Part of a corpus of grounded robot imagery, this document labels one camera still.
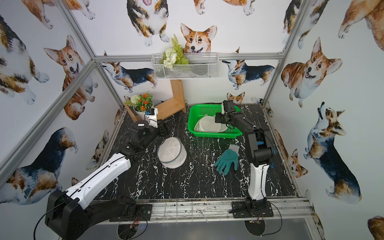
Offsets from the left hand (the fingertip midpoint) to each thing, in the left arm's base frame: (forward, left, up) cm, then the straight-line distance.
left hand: (166, 116), depth 77 cm
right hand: (+15, -34, -17) cm, 41 cm away
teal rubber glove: (-10, -36, -28) cm, 46 cm away
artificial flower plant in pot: (+17, +19, -6) cm, 26 cm away
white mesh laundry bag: (+14, -23, -25) cm, 37 cm away
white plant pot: (+11, +20, -12) cm, 26 cm away
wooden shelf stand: (+26, +5, -21) cm, 34 cm away
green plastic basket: (+23, -15, -23) cm, 36 cm away
